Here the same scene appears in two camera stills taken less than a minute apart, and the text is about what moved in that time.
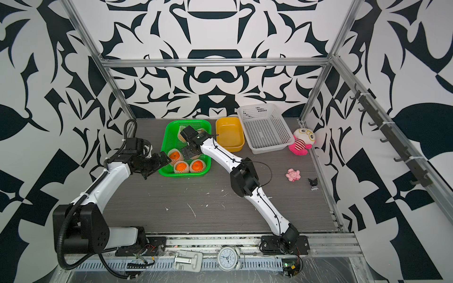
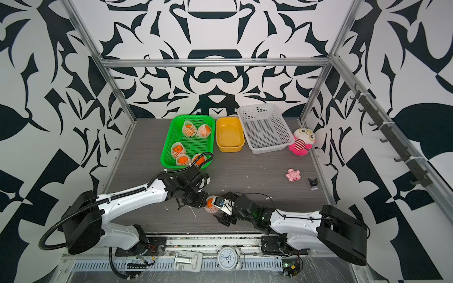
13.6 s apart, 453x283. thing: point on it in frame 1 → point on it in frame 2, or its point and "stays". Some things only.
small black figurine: [314, 184] stays
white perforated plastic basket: [264, 128] stays
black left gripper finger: [147, 173] → [199, 199]
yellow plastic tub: [229, 134] stays
